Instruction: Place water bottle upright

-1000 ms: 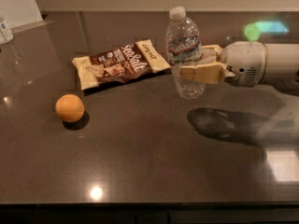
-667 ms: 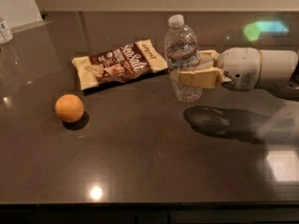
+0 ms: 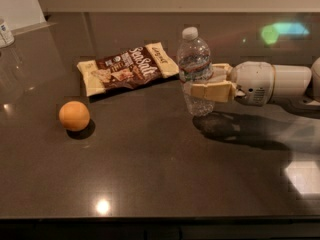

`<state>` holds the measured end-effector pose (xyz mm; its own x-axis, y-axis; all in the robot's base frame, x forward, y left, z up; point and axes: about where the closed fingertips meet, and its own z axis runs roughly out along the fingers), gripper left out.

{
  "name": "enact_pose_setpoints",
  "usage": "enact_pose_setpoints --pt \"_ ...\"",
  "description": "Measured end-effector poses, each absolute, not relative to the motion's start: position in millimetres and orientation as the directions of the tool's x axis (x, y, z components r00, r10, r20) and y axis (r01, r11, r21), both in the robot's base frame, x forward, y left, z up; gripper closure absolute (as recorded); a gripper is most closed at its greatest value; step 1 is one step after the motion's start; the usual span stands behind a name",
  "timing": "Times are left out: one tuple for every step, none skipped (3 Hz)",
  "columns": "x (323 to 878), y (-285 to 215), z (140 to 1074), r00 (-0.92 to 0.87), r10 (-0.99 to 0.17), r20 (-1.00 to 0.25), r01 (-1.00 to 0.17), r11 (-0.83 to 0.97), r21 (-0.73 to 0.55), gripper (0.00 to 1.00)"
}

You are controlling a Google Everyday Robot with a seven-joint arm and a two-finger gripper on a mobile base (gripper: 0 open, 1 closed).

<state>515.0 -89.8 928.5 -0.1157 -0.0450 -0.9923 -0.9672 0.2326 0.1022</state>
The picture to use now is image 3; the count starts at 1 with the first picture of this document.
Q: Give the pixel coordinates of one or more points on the brown sea salt snack bag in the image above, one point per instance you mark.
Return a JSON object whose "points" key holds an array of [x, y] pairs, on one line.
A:
{"points": [[130, 69]]}

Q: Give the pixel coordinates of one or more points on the white container at left edge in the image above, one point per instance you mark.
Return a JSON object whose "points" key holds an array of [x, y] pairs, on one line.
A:
{"points": [[6, 36]]}

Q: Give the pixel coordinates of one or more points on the orange fruit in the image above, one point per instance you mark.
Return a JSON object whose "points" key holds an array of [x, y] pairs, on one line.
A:
{"points": [[74, 116]]}

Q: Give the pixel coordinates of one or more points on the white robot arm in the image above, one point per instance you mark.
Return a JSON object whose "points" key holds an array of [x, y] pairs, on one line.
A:
{"points": [[290, 83]]}

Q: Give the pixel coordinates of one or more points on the white board leaning on wall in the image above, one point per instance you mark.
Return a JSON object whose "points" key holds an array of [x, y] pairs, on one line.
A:
{"points": [[21, 13]]}

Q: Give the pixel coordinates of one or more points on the clear plastic water bottle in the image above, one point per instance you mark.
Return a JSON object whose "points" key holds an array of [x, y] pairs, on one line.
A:
{"points": [[194, 62]]}

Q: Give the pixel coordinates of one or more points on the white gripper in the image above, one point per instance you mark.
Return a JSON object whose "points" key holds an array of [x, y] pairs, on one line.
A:
{"points": [[254, 80]]}

